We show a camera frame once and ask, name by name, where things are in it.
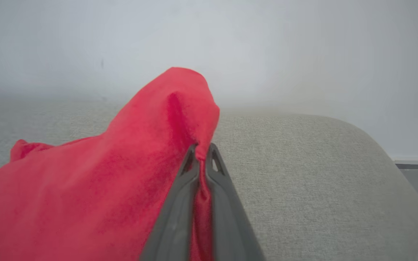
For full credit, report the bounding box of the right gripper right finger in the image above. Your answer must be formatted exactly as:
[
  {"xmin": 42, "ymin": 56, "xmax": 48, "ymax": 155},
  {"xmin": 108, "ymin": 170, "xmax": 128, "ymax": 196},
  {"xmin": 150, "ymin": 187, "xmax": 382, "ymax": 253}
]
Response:
[{"xmin": 205, "ymin": 142, "xmax": 266, "ymax": 261}]

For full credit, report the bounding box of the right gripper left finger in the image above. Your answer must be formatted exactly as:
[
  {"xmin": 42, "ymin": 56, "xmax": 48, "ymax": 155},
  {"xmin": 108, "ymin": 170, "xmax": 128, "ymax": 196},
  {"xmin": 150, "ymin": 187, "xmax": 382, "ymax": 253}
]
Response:
[{"xmin": 139, "ymin": 144, "xmax": 200, "ymax": 261}]

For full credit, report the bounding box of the red jersey with white trim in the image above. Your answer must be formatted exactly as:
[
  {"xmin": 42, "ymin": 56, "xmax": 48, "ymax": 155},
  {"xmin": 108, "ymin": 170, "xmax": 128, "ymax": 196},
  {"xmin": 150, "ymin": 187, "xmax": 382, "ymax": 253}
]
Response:
[{"xmin": 0, "ymin": 67, "xmax": 221, "ymax": 261}]

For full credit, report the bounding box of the grey fabric sofa cushion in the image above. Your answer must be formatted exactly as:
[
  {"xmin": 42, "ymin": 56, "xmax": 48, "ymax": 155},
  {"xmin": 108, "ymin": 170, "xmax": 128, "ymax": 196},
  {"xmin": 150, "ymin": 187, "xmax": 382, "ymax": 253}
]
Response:
[{"xmin": 0, "ymin": 95, "xmax": 418, "ymax": 261}]

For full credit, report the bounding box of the white and black baseboard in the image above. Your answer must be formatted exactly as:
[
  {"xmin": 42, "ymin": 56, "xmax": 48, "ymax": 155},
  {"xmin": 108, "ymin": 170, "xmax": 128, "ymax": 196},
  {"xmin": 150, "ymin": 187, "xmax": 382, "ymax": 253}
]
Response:
[{"xmin": 393, "ymin": 157, "xmax": 418, "ymax": 171}]

